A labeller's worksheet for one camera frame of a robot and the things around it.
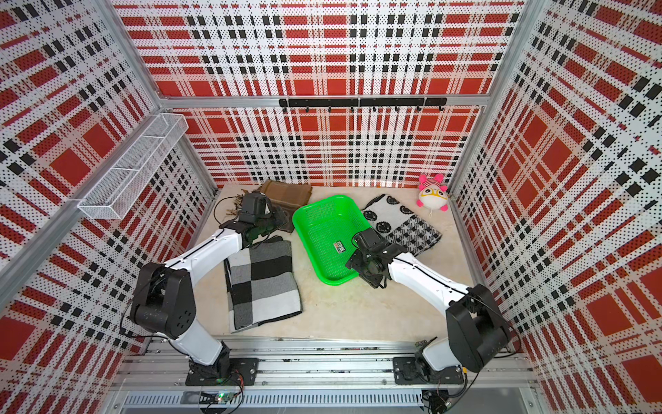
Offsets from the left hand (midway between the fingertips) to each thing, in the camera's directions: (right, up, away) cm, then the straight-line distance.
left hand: (288, 215), depth 92 cm
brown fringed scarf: (-7, +9, +25) cm, 28 cm away
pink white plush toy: (+59, +9, +18) cm, 62 cm away
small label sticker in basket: (+18, -13, +9) cm, 24 cm away
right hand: (+25, -18, -7) cm, 32 cm away
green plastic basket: (+13, -5, +15) cm, 21 cm away
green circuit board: (-12, -50, -23) cm, 56 cm away
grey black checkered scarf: (-9, -25, -2) cm, 26 cm away
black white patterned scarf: (+41, -2, +12) cm, 43 cm away
